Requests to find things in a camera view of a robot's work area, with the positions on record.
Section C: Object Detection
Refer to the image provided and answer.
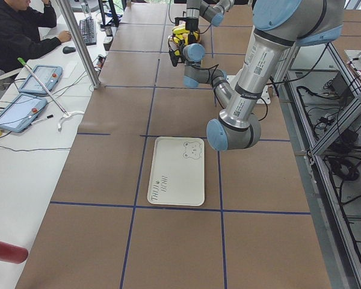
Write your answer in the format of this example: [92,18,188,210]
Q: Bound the woven wicker basket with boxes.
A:
[170,23,201,46]

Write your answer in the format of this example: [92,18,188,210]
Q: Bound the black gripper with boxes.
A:
[185,17,199,45]

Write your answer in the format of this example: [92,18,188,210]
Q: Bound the yellow banana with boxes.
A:
[172,24,189,35]
[171,36,187,56]

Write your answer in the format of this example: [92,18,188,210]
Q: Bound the red bottle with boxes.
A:
[0,241,28,264]

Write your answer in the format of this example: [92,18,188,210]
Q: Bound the far blue teach pendant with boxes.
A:
[18,65,63,96]

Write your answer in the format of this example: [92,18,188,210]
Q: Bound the aluminium frame post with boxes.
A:
[57,1,100,89]

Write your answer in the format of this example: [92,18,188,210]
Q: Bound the metal rod green handle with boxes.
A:
[17,57,71,118]

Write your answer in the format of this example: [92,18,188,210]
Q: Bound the blue teach pendant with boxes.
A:
[0,93,47,133]
[18,65,63,96]

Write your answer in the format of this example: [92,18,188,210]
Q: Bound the black computer mouse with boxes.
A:
[62,46,76,54]

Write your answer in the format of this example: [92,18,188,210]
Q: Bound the near blue teach pendant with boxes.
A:
[0,93,47,133]

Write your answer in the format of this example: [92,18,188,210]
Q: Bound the white bear tray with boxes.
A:
[147,137,205,207]

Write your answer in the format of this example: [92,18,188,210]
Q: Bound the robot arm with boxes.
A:
[180,1,345,151]
[185,0,235,45]

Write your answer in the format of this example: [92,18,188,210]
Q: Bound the black marker pen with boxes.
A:
[31,114,54,125]

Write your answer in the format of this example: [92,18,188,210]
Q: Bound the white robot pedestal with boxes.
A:
[225,48,273,105]

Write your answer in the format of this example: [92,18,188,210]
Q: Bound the black keyboard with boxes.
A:
[79,17,97,46]

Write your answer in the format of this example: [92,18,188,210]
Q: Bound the person in black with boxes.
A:
[0,0,72,72]

